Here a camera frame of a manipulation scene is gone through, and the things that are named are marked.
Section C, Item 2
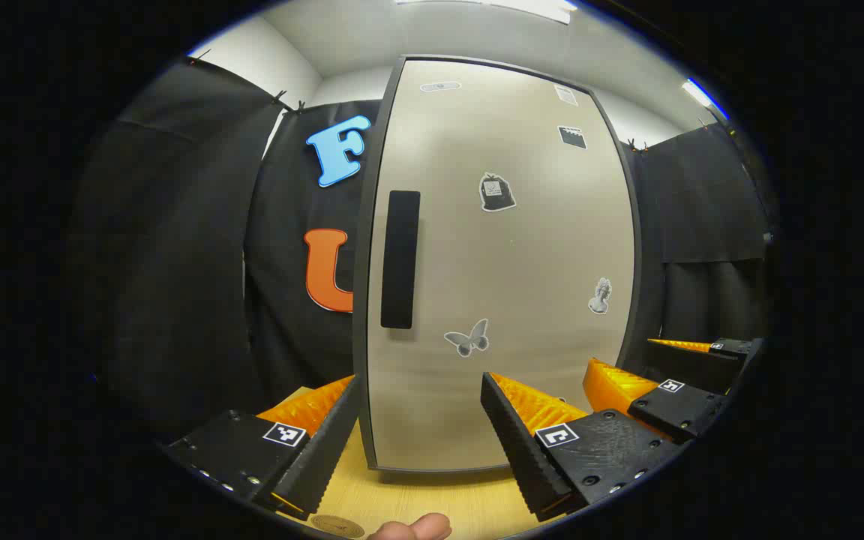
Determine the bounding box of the wide ceiling light panel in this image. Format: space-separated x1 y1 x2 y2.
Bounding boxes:
394 0 580 25

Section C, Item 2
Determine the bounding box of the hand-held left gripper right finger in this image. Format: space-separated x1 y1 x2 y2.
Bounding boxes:
480 371 686 524

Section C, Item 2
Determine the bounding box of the black backdrop cloth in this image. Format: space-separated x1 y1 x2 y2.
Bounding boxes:
64 56 774 443

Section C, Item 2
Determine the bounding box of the narrow ceiling light panel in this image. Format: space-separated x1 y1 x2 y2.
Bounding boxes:
682 77 731 122

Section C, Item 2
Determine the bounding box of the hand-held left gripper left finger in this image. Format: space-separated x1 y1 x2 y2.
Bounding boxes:
164 373 365 524

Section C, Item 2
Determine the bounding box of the black door handle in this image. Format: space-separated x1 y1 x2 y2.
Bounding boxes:
380 190 422 330

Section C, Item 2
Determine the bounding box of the beige cabinet door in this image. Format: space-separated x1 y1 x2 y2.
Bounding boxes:
352 54 644 475

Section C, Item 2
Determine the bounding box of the round brown coaster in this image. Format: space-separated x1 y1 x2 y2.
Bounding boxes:
310 513 367 540

